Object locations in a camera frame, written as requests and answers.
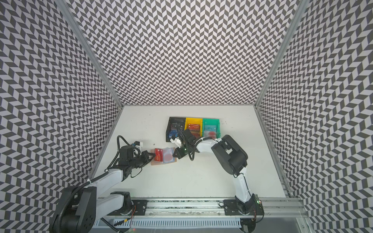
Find teal card in green bin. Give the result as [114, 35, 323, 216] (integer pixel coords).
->
[204, 125, 217, 132]

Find dark card in black bin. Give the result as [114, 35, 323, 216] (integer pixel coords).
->
[171, 123, 184, 130]

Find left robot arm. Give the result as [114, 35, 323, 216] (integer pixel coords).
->
[49, 145, 155, 233]

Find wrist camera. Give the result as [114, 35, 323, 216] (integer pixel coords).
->
[132, 141, 143, 149]
[170, 137, 182, 148]

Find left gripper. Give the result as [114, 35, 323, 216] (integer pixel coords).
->
[129, 150, 156, 169]

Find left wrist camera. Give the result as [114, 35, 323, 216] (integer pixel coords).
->
[132, 141, 143, 149]

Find red credit card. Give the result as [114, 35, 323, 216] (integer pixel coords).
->
[154, 149, 163, 162]

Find black plastic bin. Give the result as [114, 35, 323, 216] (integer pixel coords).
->
[165, 116, 186, 142]

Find green plastic bin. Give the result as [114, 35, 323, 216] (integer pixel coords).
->
[202, 118, 221, 138]

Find yellow plastic bin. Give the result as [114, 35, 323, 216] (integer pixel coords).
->
[185, 117, 203, 137]

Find red white card green bin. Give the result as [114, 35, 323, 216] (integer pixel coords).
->
[204, 131, 217, 139]

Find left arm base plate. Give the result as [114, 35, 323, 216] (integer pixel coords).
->
[109, 199, 148, 216]

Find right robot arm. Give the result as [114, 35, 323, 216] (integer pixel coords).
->
[170, 129, 264, 216]

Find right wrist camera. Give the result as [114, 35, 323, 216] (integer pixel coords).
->
[170, 137, 182, 148]

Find red card in yellow bin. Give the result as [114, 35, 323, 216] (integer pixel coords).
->
[187, 124, 201, 132]

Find red circle white card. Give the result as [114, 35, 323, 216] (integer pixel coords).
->
[162, 148, 176, 164]

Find blue card in black bin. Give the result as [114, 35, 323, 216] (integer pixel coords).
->
[168, 130, 179, 139]

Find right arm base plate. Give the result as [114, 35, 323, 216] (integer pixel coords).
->
[222, 199, 264, 216]

